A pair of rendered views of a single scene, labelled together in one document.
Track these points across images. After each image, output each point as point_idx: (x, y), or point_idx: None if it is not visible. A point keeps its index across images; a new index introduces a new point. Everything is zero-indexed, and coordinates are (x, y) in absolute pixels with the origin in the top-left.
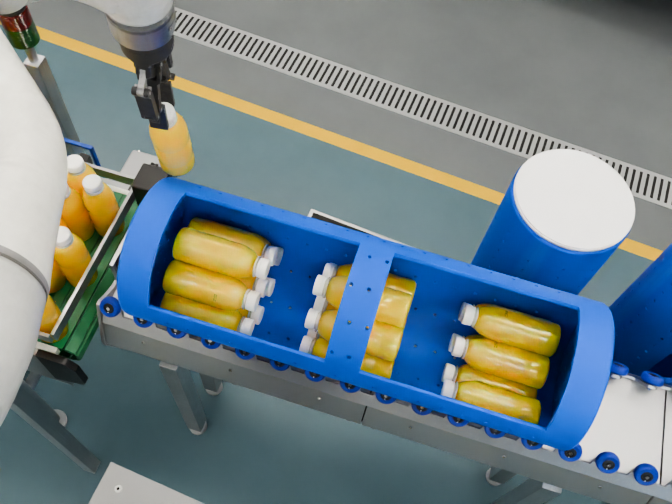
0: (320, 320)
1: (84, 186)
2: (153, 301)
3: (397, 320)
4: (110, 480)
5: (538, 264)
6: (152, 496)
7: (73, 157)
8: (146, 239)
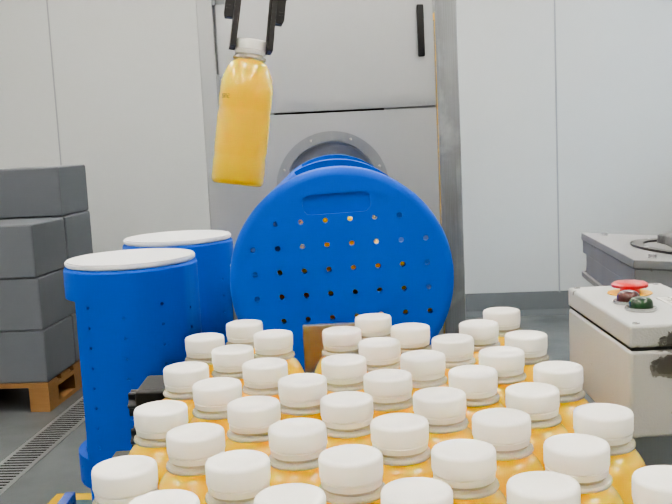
0: None
1: (259, 323)
2: None
3: None
4: (650, 259)
5: (195, 300)
6: (634, 252)
7: (193, 338)
8: (378, 172)
